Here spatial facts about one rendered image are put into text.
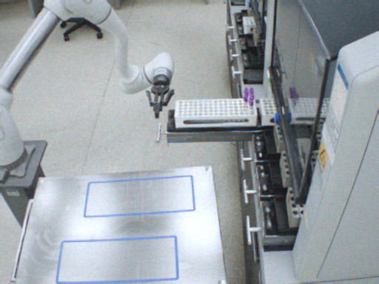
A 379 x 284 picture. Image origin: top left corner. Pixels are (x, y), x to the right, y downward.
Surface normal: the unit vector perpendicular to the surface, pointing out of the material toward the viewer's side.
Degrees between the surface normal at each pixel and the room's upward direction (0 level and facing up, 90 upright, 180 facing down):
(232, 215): 0
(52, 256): 0
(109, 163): 0
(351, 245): 90
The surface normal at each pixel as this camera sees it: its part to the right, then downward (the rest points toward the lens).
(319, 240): -0.02, 0.69
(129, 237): -0.05, -0.73
